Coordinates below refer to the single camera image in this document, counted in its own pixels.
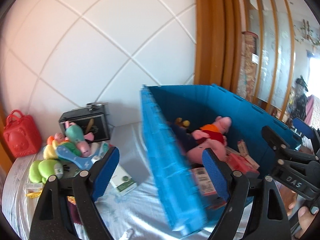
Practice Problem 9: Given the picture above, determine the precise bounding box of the eagle statue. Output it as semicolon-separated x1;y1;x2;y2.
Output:
286;75;308;127

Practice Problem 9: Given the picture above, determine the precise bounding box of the pink pig plush teal dress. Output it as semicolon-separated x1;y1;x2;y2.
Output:
55;121;94;158

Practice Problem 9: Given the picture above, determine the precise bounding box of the pink red box in crate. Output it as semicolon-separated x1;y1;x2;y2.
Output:
226;146;260;178

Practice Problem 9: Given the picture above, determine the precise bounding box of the wooden door frame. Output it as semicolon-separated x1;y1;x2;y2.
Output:
194;0;242;93

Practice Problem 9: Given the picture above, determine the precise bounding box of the white green patch box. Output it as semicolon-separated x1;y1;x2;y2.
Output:
110;165;137;196

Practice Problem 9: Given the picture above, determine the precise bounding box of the green caterpillar plush toy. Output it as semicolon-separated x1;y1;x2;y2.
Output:
28;133;81;184

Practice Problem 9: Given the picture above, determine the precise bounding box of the maroon knit beanie hat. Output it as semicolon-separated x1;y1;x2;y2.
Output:
67;200;82;225

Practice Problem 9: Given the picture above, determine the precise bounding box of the wooden glass partition screen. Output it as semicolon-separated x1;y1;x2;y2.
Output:
244;0;295;122

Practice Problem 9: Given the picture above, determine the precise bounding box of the dark blue plush toy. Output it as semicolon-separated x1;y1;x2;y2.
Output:
168;118;198;155

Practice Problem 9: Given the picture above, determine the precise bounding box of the rolled patterned rug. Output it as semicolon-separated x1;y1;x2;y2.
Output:
236;31;259;102

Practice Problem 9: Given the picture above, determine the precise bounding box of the yellow plastic toy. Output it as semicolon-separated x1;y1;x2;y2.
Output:
25;190;42;199

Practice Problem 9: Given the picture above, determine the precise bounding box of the red bear-shaped plastic bag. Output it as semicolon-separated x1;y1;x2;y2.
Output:
3;109;42;158

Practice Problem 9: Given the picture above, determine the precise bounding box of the barcode box in crate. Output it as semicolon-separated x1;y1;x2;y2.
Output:
191;167;226;209

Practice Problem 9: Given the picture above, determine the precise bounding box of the person's right hand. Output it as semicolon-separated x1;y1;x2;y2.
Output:
287;191;316;239

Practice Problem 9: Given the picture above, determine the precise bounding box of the black gift box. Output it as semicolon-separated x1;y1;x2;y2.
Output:
59;102;110;142

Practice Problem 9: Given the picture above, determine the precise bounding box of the pink pig plush red dress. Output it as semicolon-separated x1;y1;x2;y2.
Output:
186;116;232;164

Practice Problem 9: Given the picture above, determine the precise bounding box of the blue plastic storage crate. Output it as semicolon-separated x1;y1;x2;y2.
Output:
140;85;302;237

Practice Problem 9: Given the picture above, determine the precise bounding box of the blue foam boomerang toy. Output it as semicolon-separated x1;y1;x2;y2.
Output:
56;142;110;170

